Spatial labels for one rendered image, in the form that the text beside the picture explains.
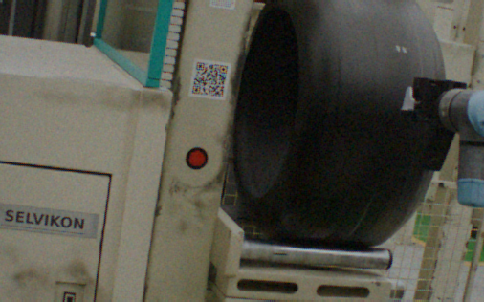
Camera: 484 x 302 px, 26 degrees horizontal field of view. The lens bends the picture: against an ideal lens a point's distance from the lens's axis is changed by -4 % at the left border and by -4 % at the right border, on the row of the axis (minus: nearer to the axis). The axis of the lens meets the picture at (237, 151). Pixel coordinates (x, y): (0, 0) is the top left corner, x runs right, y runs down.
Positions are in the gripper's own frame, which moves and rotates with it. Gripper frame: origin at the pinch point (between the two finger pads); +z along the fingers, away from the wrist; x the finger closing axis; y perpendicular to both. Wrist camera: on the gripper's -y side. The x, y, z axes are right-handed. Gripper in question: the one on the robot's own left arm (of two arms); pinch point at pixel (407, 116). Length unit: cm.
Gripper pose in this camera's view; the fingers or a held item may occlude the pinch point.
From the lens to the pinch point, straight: 206.8
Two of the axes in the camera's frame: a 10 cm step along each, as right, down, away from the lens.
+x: -9.5, -1.2, -2.8
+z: -2.8, -0.8, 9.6
